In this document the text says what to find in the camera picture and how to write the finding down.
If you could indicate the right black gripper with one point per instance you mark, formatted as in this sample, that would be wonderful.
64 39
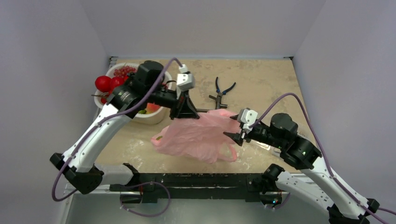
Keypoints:
255 132

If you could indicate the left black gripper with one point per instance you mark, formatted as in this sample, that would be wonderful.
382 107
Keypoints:
183 107

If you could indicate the pink plastic bag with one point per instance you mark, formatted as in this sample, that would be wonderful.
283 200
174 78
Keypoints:
202 138

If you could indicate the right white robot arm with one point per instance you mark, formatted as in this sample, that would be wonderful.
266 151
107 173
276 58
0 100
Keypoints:
298 152

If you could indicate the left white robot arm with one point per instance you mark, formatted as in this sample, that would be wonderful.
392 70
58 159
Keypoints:
144 86

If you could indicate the red fake grapes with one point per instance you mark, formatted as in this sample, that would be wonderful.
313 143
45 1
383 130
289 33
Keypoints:
124 71

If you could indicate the red fake pomegranate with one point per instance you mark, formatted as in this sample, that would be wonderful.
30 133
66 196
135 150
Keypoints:
115 82

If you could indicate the red fake apple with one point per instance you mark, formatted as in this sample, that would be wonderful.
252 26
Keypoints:
102 83

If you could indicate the clear plastic screw box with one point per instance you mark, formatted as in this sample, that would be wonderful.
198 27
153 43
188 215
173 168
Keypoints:
283 137

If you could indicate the white fruit basket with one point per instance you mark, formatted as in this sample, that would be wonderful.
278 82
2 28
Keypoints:
149 118

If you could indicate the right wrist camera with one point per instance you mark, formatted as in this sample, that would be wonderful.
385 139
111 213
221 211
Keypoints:
246 118

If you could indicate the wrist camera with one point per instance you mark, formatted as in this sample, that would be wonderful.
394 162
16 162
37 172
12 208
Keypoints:
185 79
246 118

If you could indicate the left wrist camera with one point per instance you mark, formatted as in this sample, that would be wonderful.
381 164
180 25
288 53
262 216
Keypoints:
185 79

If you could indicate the grey metal faucet handle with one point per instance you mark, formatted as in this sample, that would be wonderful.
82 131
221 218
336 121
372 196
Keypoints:
218 102

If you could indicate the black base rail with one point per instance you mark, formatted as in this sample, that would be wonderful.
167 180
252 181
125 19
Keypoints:
250 187

